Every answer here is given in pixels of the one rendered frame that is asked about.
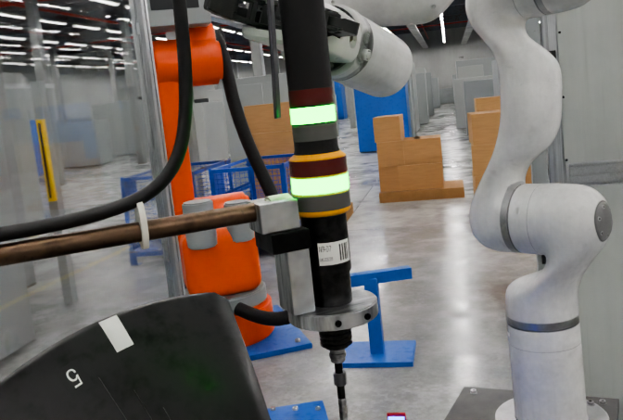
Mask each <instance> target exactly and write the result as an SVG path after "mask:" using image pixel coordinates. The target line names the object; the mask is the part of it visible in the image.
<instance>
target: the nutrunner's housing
mask: <svg viewBox="0 0 623 420"><path fill-rule="evenodd" d="M300 221H301V226H303V227H306V228H309V229H310V235H311V248H309V251H310V259H311V276H312V285H313V294H314V302H315V307H320V308H333V307H339V306H343V305H346V304H349V303H350V302H352V291H351V281H350V269H351V261H350V243H349V233H348V224H347V214H346V212H345V213H342V214H338V215H333V216H327V217H317V218H305V217H300ZM319 338H320V345H321V347H323V348H325V349H327V350H344V349H345V348H347V347H348V346H349V345H351V344H352V333H351V328H350V329H345V330H338V331H327V332H319Z"/></svg>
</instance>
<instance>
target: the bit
mask: <svg viewBox="0 0 623 420"><path fill-rule="evenodd" d="M333 378H334V385H335V386H337V397H338V407H339V416H340V420H348V408H347V399H346V390H345V386H346V385H347V384H348V381H347V373H346V371H344V370H343V363H335V372H334V373H333Z"/></svg>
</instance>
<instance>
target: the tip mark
mask: <svg viewBox="0 0 623 420"><path fill-rule="evenodd" d="M99 324H100V325H101V327H102V328H103V330H104V331H105V333H106V335H107V336H108V339H109V340H110V342H111V343H112V345H113V347H114V348H115V350H116V352H119V351H120V350H123V349H126V348H128V347H130V346H132V345H133V342H132V340H131V338H130V337H129V335H128V333H127V332H126V330H125V328H124V326H123V325H122V323H121V321H120V319H119V318H118V316H117V315H115V316H112V317H110V318H108V319H106V320H104V321H102V322H99Z"/></svg>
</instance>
